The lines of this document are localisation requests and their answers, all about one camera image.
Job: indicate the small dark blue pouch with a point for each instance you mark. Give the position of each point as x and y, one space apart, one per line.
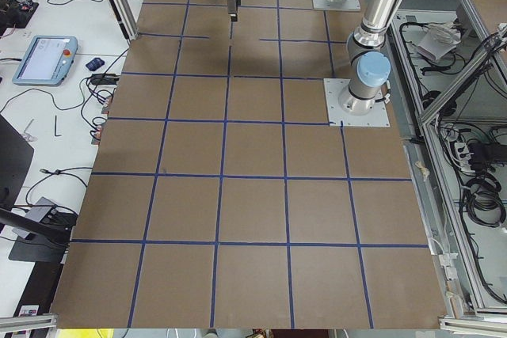
95 64

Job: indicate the blue teach pendant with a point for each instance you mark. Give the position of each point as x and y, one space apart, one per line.
47 61

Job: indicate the black allen key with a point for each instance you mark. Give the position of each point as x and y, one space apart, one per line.
55 127

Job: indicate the black monitor stand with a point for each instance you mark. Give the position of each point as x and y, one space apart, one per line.
35 242

